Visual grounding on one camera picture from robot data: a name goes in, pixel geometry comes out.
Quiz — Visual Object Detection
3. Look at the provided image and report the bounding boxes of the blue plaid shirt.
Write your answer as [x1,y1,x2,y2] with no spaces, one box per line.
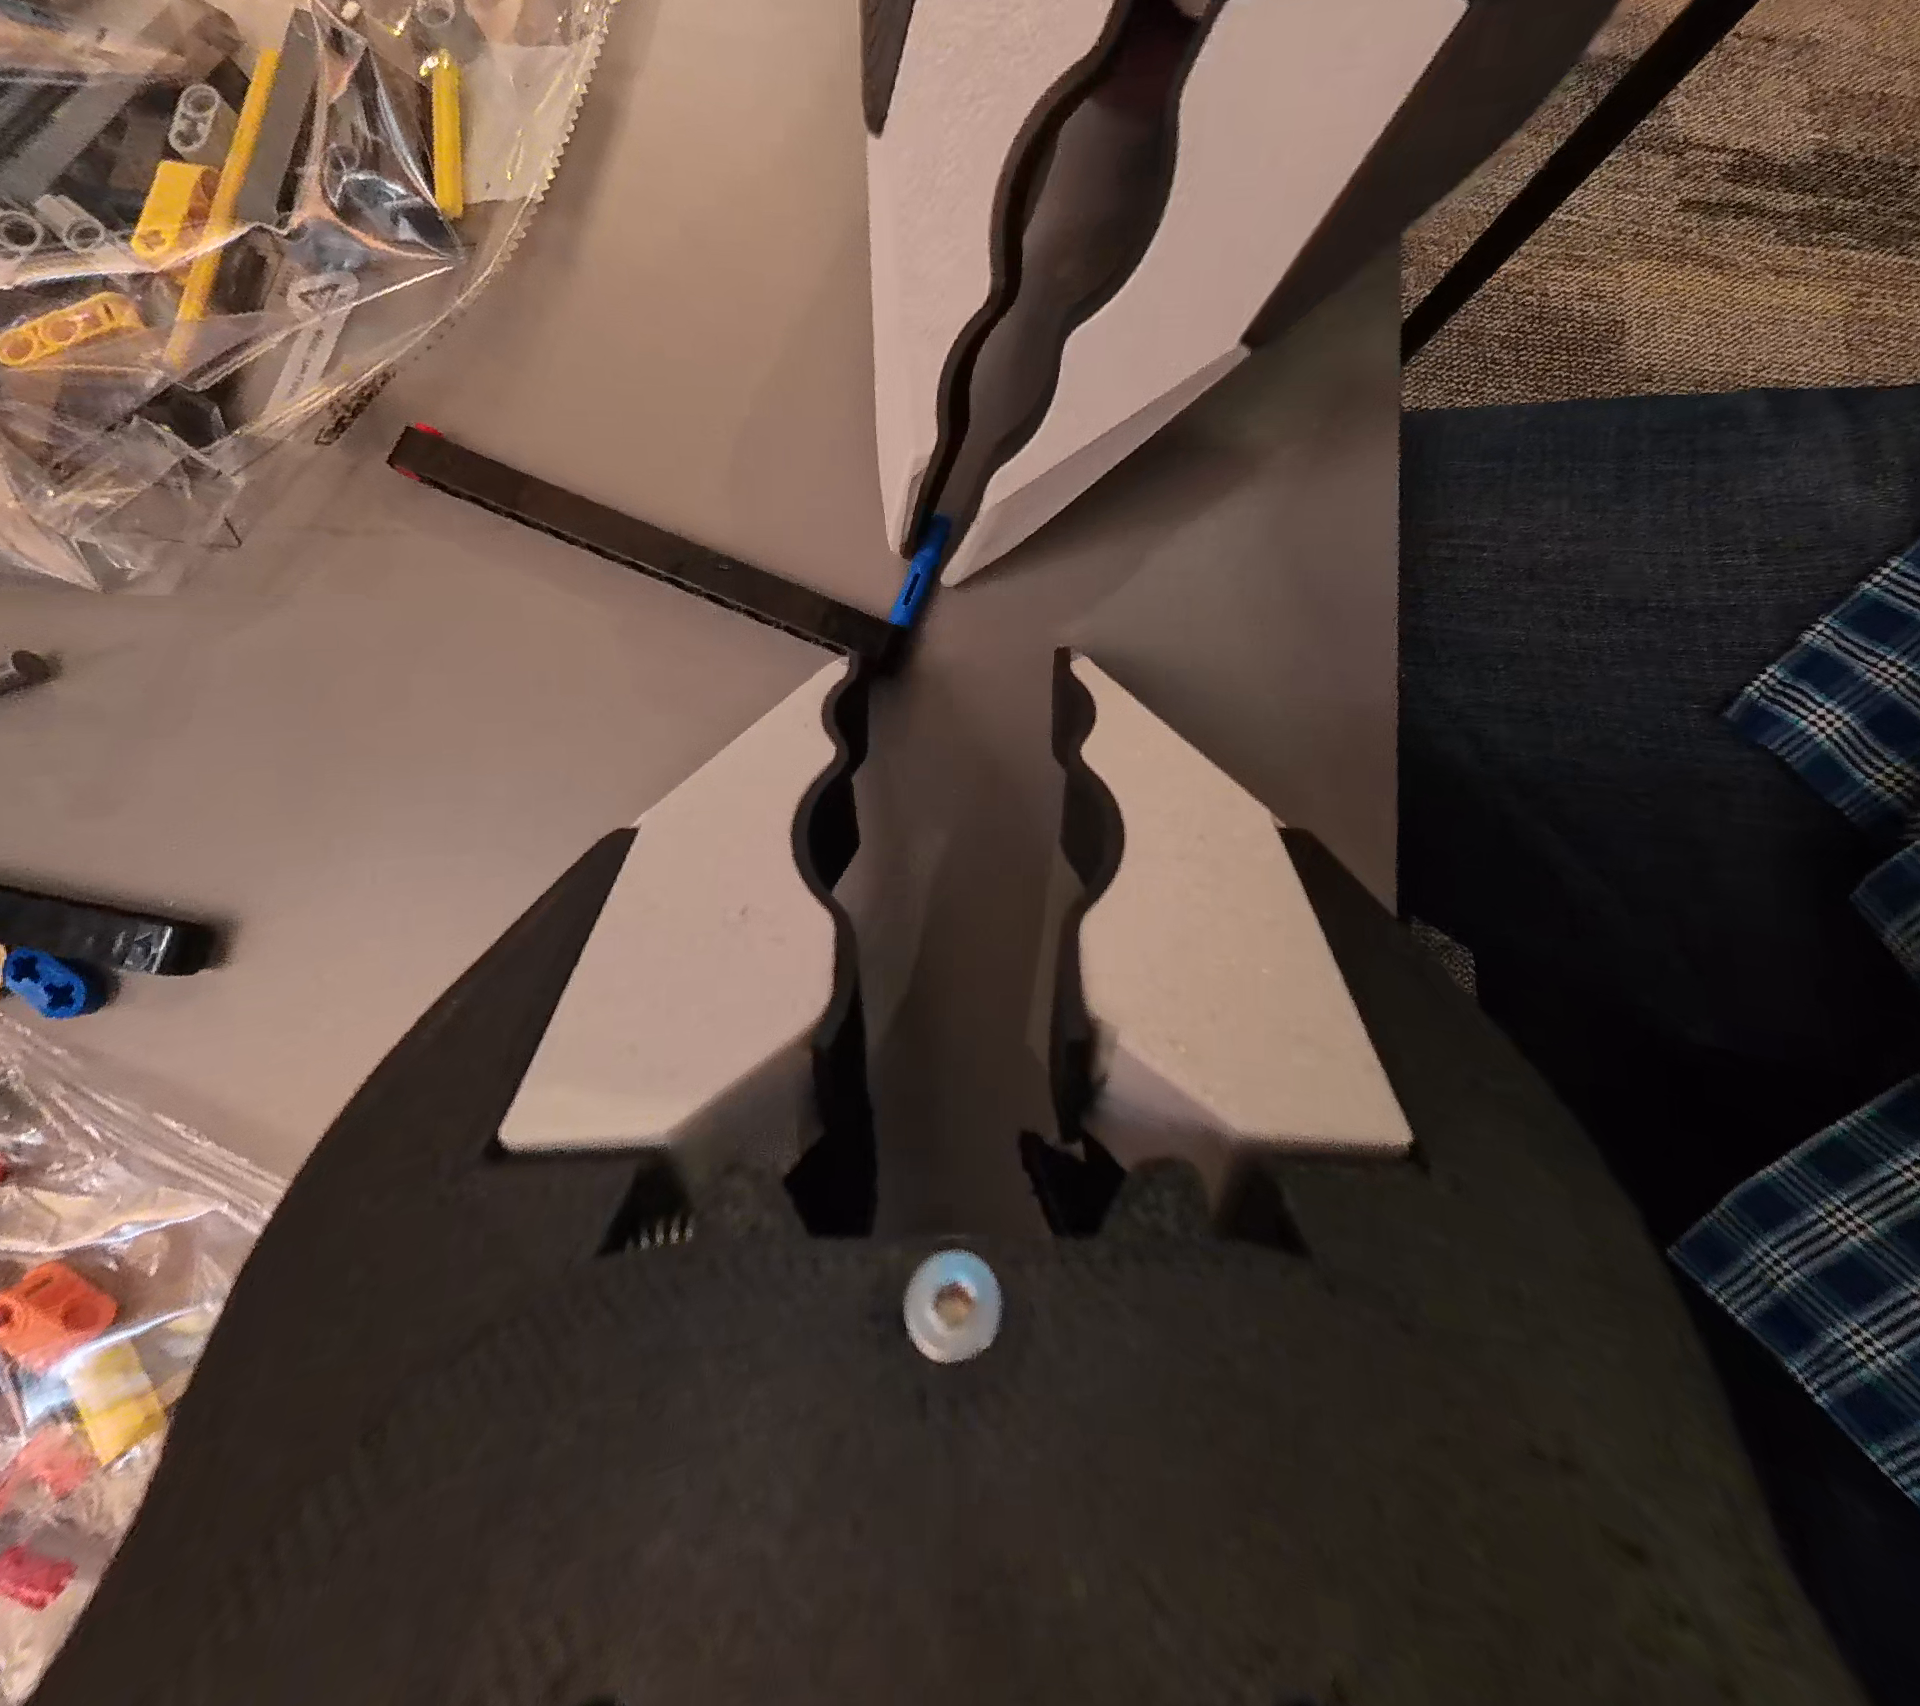
[1669,543,1920,1506]

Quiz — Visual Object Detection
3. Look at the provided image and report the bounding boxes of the clear bag of coloured lego parts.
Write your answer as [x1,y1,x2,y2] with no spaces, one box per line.
[0,1023,289,1626]

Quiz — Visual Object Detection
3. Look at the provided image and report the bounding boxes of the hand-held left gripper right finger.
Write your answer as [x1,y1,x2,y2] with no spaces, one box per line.
[1046,645,1423,1176]

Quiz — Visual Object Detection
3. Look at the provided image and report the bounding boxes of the blue lego pin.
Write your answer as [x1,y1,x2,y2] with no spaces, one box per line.
[889,516,956,628]

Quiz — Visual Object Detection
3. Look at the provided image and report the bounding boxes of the short black lego beam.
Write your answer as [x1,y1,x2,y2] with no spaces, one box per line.
[0,885,220,977]

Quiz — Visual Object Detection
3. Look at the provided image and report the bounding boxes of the person's blue jeans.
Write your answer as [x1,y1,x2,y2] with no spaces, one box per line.
[1399,387,1920,1558]

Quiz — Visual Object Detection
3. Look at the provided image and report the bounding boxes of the blue lego axle connector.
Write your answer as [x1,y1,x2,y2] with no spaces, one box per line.
[0,944,115,1018]

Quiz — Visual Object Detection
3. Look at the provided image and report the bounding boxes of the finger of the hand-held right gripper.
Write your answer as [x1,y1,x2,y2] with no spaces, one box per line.
[859,0,1160,555]
[942,0,1473,587]

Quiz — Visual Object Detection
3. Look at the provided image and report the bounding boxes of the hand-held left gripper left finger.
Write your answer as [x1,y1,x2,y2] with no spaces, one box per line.
[495,652,880,1176]

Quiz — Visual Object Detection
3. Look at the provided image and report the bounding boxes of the long black lego beam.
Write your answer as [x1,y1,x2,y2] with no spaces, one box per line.
[387,422,911,676]

